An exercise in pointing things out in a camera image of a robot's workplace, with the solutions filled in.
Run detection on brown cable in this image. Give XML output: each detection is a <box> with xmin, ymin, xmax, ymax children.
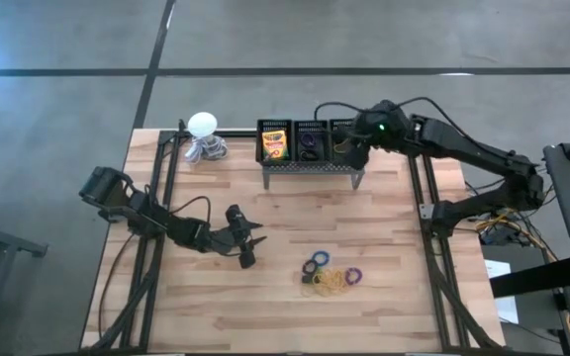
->
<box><xmin>97</xmin><ymin>230</ymin><xmax>136</xmax><ymax>342</ymax></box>

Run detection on white coiled lamp cord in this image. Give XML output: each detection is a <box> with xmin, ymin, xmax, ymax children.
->
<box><xmin>183</xmin><ymin>133</ymin><xmax>229</xmax><ymax>165</ymax></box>

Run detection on white mushroom table lamp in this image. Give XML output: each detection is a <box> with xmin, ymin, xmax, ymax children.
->
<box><xmin>186</xmin><ymin>111</ymin><xmax>218</xmax><ymax>139</ymax></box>

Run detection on black mesh plastic basket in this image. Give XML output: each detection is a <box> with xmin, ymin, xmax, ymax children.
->
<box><xmin>329</xmin><ymin>117</ymin><xmax>371</xmax><ymax>164</ymax></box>
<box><xmin>292</xmin><ymin>119</ymin><xmax>332</xmax><ymax>163</ymax></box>
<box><xmin>255</xmin><ymin>118</ymin><xmax>294</xmax><ymax>166</ymax></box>

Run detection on yellow rubber bands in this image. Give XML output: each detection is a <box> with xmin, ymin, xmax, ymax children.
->
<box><xmin>309</xmin><ymin>269</ymin><xmax>353</xmax><ymax>299</ymax></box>

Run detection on yellow crayon box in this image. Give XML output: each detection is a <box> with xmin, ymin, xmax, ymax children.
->
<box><xmin>261</xmin><ymin>129</ymin><xmax>289</xmax><ymax>161</ymax></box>

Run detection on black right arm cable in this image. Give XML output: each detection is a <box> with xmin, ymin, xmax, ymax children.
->
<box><xmin>313</xmin><ymin>100</ymin><xmax>368</xmax><ymax>123</ymax></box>

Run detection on grey metal shelf riser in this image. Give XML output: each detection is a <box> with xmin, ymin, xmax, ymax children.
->
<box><xmin>261</xmin><ymin>160</ymin><xmax>367</xmax><ymax>191</ymax></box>

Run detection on black stand bar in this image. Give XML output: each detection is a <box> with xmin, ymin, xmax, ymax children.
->
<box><xmin>489</xmin><ymin>256</ymin><xmax>570</xmax><ymax>299</ymax></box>

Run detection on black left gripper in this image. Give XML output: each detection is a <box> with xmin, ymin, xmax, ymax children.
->
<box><xmin>210</xmin><ymin>204</ymin><xmax>269</xmax><ymax>270</ymax></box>

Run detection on black aluminium table frame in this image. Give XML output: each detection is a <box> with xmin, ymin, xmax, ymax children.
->
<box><xmin>82</xmin><ymin>127</ymin><xmax>507</xmax><ymax>355</ymax></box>

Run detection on white paper sheet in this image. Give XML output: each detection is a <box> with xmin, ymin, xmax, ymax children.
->
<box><xmin>484</xmin><ymin>258</ymin><xmax>520</xmax><ymax>325</ymax></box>

